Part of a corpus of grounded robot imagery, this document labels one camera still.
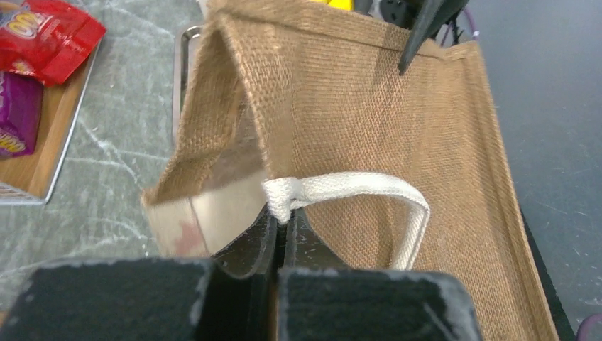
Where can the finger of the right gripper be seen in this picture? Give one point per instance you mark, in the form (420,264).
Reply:
(431,15)

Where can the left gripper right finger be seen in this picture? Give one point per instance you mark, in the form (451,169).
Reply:
(321,298)

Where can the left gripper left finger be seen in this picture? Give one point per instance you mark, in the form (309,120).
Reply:
(223,297)

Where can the brown burlap grocery bag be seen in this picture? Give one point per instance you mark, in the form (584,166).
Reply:
(295,104)

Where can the purple snack bag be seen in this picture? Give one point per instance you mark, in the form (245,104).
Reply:
(21,107)

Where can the red snack bag lower shelf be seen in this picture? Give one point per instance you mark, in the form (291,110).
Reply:
(46,40)

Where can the yellow banana bunch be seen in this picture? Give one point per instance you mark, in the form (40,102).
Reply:
(346,5)

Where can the white wire shelf rack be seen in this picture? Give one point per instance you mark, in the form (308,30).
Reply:
(30,180)

